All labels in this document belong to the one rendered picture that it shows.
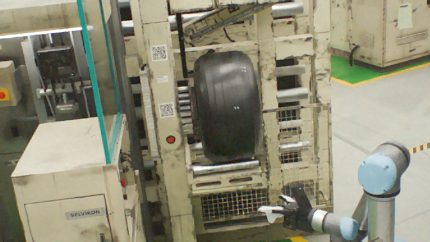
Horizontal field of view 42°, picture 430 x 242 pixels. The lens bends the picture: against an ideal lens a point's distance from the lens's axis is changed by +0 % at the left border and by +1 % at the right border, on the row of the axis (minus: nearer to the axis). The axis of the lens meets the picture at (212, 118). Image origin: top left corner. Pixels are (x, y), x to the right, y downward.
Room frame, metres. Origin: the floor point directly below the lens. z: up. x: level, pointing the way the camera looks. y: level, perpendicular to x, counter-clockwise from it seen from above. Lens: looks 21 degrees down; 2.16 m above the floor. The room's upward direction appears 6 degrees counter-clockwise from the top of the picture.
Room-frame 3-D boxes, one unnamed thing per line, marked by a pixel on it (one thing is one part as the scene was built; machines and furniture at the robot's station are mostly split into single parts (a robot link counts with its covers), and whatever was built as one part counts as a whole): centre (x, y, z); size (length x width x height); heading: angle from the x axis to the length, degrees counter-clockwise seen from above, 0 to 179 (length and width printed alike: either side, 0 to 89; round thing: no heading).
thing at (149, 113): (2.63, 0.31, 1.19); 0.05 x 0.04 x 0.48; 3
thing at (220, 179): (2.56, -0.04, 0.84); 0.36 x 0.09 x 0.06; 93
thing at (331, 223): (1.70, -0.41, 1.04); 0.11 x 0.08 x 0.09; 51
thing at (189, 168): (2.69, 0.15, 0.90); 0.40 x 0.03 x 0.10; 3
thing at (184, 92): (3.06, 0.21, 1.05); 0.20 x 0.15 x 0.30; 93
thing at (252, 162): (2.56, -0.04, 0.90); 0.35 x 0.05 x 0.05; 93
